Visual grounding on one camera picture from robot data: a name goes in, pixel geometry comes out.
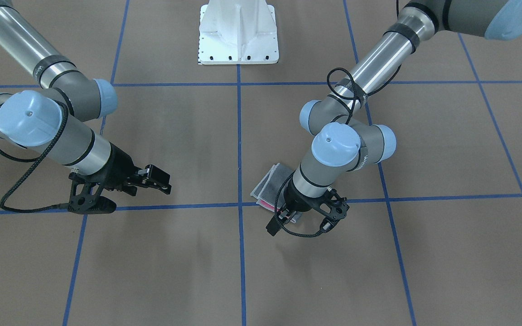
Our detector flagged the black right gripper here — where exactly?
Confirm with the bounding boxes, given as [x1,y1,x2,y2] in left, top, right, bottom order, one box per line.
[68,145,172,215]

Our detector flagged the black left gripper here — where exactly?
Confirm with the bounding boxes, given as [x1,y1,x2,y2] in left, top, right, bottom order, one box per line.
[266,176,349,237]

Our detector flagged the pink and grey towel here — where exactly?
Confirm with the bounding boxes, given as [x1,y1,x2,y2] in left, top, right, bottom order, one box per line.
[250,163,293,213]

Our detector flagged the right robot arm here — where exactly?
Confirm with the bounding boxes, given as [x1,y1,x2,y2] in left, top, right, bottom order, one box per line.
[0,0,172,215]

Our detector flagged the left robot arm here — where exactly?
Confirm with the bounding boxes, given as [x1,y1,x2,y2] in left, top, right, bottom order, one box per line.
[266,0,522,237]

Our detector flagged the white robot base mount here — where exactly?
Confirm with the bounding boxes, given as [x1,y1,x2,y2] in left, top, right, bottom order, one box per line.
[198,0,280,65]

